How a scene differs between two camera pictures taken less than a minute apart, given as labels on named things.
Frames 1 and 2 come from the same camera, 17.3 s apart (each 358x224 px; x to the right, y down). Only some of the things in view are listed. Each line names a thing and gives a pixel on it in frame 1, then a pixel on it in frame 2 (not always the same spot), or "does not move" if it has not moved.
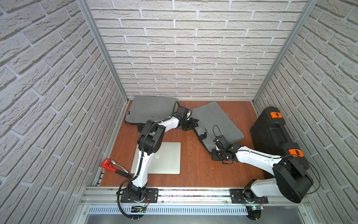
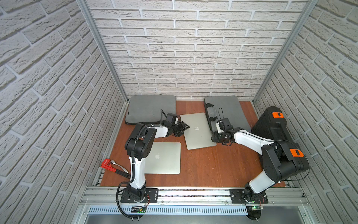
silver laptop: (167, 161) does not move
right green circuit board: (257, 207) does not move
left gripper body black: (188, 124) -> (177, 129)
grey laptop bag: (213, 122) -> (229, 107)
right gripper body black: (217, 155) -> (219, 137)
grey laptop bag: (142, 108) does not move
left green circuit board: (138, 209) does not move
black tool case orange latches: (269, 133) does not move
